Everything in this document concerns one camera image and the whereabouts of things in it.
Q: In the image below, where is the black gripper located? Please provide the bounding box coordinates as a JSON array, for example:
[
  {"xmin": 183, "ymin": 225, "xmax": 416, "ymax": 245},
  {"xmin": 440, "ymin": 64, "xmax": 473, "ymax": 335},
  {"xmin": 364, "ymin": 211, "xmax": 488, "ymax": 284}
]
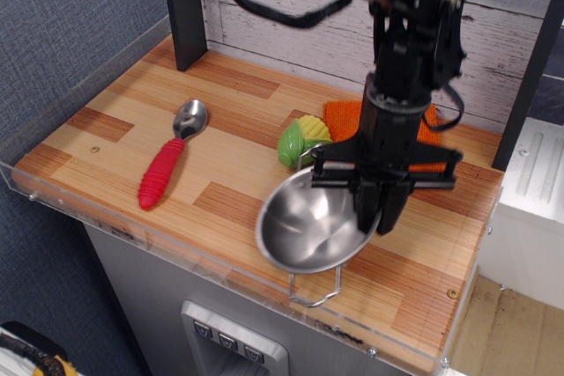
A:
[{"xmin": 311, "ymin": 74, "xmax": 462, "ymax": 235}]

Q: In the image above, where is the stainless steel pot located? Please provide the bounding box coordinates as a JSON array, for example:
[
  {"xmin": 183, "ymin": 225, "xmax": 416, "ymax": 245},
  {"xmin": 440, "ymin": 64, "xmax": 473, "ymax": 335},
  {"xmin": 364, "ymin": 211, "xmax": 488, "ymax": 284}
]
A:
[{"xmin": 256, "ymin": 150, "xmax": 382, "ymax": 307}]

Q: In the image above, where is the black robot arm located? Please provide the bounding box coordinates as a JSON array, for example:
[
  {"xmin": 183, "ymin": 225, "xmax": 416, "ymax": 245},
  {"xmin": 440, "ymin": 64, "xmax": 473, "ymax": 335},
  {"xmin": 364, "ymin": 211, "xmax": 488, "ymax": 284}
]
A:
[{"xmin": 312, "ymin": 0, "xmax": 465, "ymax": 234}]

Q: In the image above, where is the orange folded cloth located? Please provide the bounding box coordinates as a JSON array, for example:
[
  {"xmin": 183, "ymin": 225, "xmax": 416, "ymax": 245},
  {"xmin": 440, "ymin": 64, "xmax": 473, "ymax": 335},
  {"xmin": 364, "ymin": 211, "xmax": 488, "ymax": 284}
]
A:
[{"xmin": 323, "ymin": 100, "xmax": 442, "ymax": 146}]

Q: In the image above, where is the toy corn cob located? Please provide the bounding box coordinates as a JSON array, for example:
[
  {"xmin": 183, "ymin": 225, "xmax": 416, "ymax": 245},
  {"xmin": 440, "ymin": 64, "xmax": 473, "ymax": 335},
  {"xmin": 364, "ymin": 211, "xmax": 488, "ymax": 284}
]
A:
[{"xmin": 277, "ymin": 114, "xmax": 332, "ymax": 168}]

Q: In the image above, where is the clear acrylic guard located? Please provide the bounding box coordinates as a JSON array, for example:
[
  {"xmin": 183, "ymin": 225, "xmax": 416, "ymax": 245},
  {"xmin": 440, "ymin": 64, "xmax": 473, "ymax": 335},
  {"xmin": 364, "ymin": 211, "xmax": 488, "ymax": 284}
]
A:
[{"xmin": 1, "ymin": 8, "xmax": 499, "ymax": 370}]

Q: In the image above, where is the white toy sink unit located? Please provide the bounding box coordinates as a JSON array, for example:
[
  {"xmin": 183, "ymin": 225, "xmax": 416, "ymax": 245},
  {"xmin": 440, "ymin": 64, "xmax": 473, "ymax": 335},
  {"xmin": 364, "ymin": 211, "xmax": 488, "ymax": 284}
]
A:
[{"xmin": 478, "ymin": 118, "xmax": 563, "ymax": 309}]

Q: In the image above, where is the silver dispenser panel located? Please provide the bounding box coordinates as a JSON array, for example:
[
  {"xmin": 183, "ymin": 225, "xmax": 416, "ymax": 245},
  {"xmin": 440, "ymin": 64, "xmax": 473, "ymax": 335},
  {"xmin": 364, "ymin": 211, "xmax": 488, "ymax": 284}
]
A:
[{"xmin": 181, "ymin": 300, "xmax": 290, "ymax": 375}]

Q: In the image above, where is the grey toy fridge cabinet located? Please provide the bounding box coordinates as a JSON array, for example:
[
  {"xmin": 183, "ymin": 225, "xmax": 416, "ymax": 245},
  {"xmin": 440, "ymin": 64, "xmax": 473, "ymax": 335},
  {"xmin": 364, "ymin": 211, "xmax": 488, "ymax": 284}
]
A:
[{"xmin": 85, "ymin": 225, "xmax": 401, "ymax": 375}]

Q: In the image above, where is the yellow black object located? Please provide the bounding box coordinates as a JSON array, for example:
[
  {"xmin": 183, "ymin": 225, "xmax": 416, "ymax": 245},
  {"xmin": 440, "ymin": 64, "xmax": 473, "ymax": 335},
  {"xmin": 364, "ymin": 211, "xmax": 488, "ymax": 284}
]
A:
[{"xmin": 1, "ymin": 332, "xmax": 79, "ymax": 375}]

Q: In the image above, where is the right dark vertical post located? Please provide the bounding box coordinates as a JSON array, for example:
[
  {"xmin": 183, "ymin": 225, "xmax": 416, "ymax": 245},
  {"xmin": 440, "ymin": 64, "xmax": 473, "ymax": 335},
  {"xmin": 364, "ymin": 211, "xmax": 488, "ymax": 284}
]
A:
[{"xmin": 492, "ymin": 0, "xmax": 563, "ymax": 171}]

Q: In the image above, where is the dark vertical post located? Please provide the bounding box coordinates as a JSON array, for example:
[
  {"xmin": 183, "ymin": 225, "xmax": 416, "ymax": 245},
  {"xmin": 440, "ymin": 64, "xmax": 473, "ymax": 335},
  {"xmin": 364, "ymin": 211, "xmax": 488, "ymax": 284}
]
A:
[
  {"xmin": 492, "ymin": 0, "xmax": 563, "ymax": 171},
  {"xmin": 167, "ymin": 0, "xmax": 207, "ymax": 71}
]

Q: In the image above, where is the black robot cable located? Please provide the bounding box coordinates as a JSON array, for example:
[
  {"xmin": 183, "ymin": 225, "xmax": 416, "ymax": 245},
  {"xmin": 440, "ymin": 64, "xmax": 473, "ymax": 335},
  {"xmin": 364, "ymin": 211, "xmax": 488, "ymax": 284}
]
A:
[{"xmin": 200, "ymin": 0, "xmax": 466, "ymax": 133}]

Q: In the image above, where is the red handled metal spoon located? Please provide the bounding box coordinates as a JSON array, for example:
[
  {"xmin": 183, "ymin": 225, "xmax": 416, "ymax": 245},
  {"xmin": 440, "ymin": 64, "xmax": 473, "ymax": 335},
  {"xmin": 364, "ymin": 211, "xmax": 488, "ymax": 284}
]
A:
[{"xmin": 137, "ymin": 100, "xmax": 208, "ymax": 210}]

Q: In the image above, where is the left dark vertical post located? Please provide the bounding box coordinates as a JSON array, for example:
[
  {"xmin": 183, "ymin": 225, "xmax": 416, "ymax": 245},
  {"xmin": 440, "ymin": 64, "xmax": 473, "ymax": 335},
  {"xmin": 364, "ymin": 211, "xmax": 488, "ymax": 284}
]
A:
[{"xmin": 167, "ymin": 0, "xmax": 207, "ymax": 71}]

